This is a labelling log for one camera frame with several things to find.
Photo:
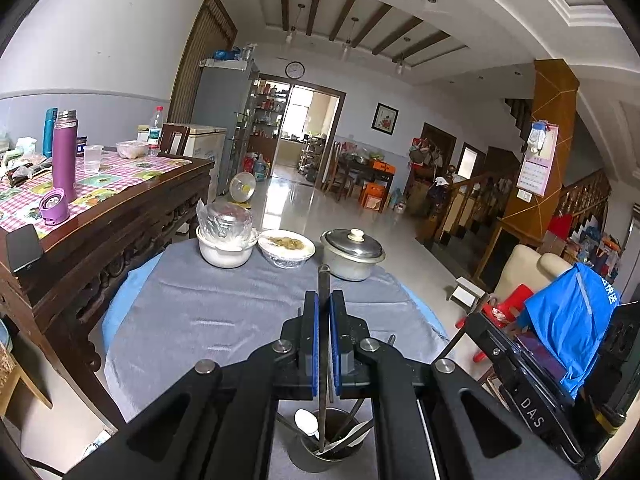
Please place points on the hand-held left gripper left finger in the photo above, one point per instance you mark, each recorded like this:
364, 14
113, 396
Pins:
312, 345

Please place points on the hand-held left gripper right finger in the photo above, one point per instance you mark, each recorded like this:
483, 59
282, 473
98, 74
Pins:
337, 345

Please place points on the long black chopstick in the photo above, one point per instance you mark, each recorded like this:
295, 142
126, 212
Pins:
324, 280

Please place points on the white plastic spoon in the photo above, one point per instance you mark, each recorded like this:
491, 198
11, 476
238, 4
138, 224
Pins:
305, 420
350, 437

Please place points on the dark metal utensil holder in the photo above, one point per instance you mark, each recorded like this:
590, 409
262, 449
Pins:
305, 460

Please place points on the wooden stool purple seat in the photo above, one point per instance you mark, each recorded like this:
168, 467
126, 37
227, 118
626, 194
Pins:
537, 355

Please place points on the metal pot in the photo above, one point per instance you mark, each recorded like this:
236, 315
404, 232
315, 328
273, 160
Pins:
352, 265

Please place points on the blue jacket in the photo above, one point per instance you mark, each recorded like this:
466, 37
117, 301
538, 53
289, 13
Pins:
570, 320

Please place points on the red plastic child chair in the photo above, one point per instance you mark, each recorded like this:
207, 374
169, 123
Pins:
505, 310

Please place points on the metal pot lid white knob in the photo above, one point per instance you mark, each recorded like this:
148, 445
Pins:
350, 245

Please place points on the plastic-wrapped plate of food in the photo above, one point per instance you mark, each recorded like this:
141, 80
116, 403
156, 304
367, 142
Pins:
286, 247

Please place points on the grey tablecloth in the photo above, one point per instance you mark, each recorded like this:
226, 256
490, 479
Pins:
200, 310

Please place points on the white step stool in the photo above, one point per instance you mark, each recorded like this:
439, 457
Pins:
466, 291

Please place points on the white bowl with plastic bag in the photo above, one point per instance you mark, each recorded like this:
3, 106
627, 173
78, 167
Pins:
225, 245

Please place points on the beige armchair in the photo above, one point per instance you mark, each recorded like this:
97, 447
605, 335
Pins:
525, 265

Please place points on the orange box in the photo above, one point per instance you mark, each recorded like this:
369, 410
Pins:
374, 199

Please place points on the small floor fan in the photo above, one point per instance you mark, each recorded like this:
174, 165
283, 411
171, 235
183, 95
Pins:
242, 187

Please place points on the dark dining table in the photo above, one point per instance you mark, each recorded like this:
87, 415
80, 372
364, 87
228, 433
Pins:
365, 170

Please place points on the blue water jug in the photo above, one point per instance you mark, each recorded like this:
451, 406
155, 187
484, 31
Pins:
260, 169

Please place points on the light blue tablecloth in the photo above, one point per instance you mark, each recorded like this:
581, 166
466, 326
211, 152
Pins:
125, 290

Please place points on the wooden stair railing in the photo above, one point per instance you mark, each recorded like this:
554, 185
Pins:
475, 205

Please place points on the hanging bags and clothes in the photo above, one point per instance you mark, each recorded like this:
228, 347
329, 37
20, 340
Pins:
425, 155

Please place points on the white chest freezer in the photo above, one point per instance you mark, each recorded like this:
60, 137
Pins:
207, 155

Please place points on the framed flower picture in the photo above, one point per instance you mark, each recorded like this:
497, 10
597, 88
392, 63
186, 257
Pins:
384, 118

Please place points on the carved wooden sideboard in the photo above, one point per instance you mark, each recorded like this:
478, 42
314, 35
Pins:
100, 250

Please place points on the glass shelf with bottles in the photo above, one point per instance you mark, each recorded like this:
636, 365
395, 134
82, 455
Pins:
267, 110

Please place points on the dark wooden chair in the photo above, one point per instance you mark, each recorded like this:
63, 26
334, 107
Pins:
175, 139

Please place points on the grey refrigerator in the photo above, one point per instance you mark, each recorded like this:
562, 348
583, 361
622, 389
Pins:
220, 105

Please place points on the pink checkered table cover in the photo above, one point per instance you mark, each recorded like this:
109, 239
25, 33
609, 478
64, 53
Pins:
110, 180

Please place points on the red-capped water bottle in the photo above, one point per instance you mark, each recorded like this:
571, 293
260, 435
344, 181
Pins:
155, 132

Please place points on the small bowl of food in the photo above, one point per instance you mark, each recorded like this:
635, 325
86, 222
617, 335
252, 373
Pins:
132, 149

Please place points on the pendant lamp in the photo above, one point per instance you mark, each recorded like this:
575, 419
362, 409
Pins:
347, 45
399, 65
290, 32

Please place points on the clear plastic cup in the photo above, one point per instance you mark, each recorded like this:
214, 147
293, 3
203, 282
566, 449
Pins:
93, 159

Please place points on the purple thermos cap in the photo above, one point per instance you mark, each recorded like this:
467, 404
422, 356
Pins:
52, 207

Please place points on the small wooden stool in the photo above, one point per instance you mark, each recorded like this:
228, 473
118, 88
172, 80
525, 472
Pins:
20, 385

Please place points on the orange wooden column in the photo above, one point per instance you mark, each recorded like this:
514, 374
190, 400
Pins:
550, 105

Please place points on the dark jar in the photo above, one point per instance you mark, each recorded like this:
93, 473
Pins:
82, 146

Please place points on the black phone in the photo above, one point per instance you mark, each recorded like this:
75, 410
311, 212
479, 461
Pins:
23, 250

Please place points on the blue bag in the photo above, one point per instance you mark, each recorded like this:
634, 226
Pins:
225, 53

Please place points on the purple thermos bottle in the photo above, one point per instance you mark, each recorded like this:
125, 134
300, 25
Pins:
64, 160

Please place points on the teal bottle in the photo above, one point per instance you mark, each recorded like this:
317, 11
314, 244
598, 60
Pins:
49, 132

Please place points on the pile of food packets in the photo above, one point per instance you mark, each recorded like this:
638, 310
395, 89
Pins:
22, 160

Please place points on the pink wall calendar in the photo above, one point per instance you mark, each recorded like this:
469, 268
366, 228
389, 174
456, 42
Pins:
537, 170

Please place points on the round wall clock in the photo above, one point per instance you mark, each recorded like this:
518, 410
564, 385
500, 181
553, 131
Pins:
294, 69

